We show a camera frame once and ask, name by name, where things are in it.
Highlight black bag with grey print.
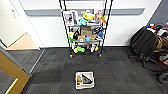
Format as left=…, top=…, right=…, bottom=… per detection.
left=81, top=73, right=95, bottom=85

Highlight green and yellow toy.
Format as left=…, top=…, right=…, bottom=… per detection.
left=72, top=46, right=85, bottom=55

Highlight white wall switch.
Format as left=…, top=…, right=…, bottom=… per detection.
left=11, top=9, right=17, bottom=20

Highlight small blue box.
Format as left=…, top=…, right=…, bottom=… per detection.
left=85, top=35, right=92, bottom=43

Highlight small yellow toy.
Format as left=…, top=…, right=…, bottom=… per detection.
left=94, top=45, right=100, bottom=52

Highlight yellow wooden frame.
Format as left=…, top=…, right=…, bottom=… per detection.
left=0, top=44, right=32, bottom=94

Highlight yellow plush toy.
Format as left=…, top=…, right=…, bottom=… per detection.
left=82, top=11, right=96, bottom=22

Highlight small cardboard box white label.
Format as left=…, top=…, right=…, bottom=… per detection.
left=77, top=35, right=87, bottom=43

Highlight blue and white cap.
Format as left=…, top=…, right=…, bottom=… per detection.
left=96, top=30, right=106, bottom=40

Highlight pale woven basket dark spots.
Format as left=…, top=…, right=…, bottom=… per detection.
left=74, top=70, right=96, bottom=91

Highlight black wire shelf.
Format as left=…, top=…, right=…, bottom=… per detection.
left=58, top=0, right=114, bottom=59

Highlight plain small cardboard box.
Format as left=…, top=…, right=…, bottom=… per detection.
left=90, top=34, right=99, bottom=41

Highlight black bag with white pattern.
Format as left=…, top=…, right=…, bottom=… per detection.
left=92, top=26, right=105, bottom=35

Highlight black chair with garments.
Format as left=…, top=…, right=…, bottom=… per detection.
left=129, top=22, right=168, bottom=85

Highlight large brown cardboard box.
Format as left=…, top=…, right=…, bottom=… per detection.
left=80, top=25, right=94, bottom=37

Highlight flat grey box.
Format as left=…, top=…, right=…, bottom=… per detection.
left=87, top=20, right=101, bottom=26

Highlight long grey wall band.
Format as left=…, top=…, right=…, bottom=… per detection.
left=23, top=8, right=146, bottom=17

